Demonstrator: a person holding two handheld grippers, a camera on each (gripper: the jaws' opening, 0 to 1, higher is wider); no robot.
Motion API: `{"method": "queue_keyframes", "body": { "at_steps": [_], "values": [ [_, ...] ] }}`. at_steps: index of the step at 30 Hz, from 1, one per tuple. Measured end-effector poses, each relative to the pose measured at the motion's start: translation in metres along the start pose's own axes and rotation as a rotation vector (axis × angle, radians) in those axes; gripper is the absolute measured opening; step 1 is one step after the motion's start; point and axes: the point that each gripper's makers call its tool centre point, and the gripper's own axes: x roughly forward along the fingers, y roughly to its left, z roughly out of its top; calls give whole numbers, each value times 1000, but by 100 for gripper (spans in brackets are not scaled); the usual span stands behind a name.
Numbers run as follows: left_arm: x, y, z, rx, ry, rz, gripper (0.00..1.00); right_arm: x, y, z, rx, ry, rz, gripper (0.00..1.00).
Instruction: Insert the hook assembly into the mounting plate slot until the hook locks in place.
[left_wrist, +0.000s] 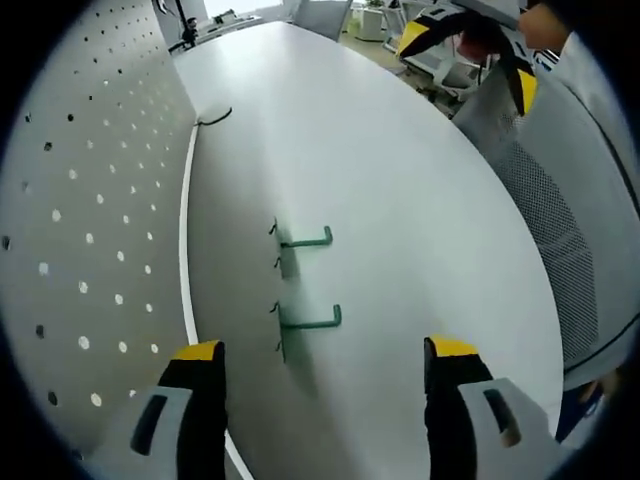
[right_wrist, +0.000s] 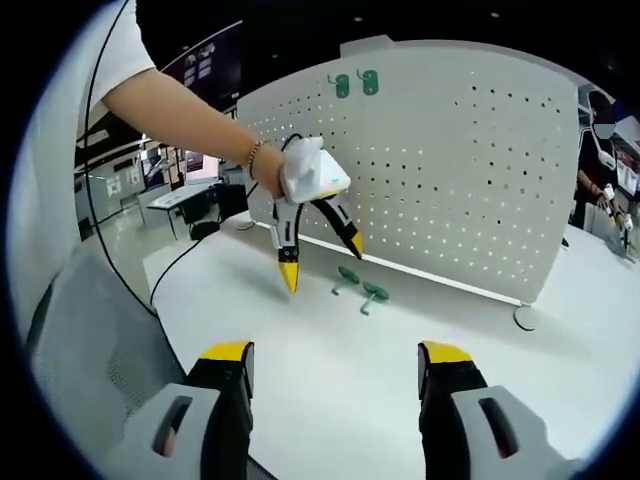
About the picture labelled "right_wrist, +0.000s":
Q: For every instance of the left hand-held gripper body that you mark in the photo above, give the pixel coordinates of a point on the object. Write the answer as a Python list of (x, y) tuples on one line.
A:
[(315, 175)]

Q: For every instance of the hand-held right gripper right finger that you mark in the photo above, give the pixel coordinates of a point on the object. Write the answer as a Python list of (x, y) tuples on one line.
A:
[(445, 430)]

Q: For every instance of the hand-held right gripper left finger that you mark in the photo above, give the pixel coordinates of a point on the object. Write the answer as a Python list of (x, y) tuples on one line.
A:
[(225, 430)]

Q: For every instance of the green hook assembly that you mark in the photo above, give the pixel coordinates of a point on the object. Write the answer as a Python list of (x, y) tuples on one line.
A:
[(348, 275), (343, 86), (377, 291), (370, 83)]

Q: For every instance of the white perforated mounting plate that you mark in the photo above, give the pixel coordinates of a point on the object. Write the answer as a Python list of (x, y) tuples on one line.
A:
[(450, 200)]

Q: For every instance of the person's left hand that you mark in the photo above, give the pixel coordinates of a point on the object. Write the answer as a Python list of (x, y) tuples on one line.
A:
[(270, 170)]

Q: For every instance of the grey background desk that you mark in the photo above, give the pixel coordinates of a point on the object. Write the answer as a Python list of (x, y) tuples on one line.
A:
[(170, 199)]

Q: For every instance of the grey mesh office chair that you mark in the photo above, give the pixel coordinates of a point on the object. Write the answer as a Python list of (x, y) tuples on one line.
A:
[(100, 325)]

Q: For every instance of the person's white shirt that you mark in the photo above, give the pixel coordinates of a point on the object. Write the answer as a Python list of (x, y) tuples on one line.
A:
[(60, 150)]

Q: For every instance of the large dark wall screen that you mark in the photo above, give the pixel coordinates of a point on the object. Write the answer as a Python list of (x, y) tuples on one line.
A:
[(210, 65)]

